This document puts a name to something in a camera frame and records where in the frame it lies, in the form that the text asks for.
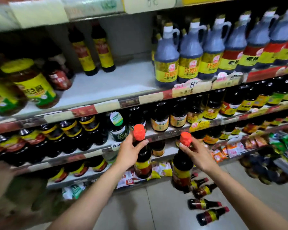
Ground person's left hand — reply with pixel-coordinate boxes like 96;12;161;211
114;132;149;171

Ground person's right hand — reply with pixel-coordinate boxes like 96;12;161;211
179;138;219;174

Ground red-capped dark sauce bottle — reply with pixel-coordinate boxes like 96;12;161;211
172;131;195;192
132;124;152;179

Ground person's left forearm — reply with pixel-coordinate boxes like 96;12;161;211
46;163;126;230

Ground person's right forearm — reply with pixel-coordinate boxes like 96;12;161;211
206;163;288;230

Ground green-white label dark bottle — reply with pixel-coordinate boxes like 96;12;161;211
106;111;129;142

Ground pile of yellow-white seasoning packets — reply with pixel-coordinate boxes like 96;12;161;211
116;161;173;189

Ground small dark sauce bottle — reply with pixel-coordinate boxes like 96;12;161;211
193;183;218;199
190;177;209;190
196;206;230;226
187;198;223;211

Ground row of gold-label dark bottles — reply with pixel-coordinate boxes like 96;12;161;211
128;74;288;132

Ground pile of orange snack packets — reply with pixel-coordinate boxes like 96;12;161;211
211;135;270;164

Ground row of small yellow-label bottles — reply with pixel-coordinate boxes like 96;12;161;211
203;110;288;145

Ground handwritten paper price tag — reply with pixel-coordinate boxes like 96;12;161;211
172;79;212;98
211;72;244;90

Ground row of dark bottles, red-yellow bands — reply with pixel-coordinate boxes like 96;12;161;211
40;156;108;183

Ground metal store shelf unit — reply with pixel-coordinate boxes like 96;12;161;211
0;0;288;192

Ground green-white seasoning packets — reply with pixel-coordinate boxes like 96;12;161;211
62;183;87;200

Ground pile of dark packets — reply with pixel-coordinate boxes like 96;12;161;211
239;151;288;186

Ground row of black-capped soy bottles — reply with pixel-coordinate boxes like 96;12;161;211
0;115;109;167

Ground pile of green snack packets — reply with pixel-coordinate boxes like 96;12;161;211
268;131;288;165

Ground tall dark yellow-label bottle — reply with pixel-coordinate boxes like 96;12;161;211
91;20;116;73
68;26;99;77

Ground row of dark vinegar jugs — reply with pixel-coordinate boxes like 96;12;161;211
151;7;288;88

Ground red-label dark sauce jar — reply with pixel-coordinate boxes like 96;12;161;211
42;61;73;91

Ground yellow-lidded sauce jar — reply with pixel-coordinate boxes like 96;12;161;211
0;58;60;110
0;78;28;117

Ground pale yellow paper sign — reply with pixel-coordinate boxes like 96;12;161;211
8;0;69;29
122;0;177;14

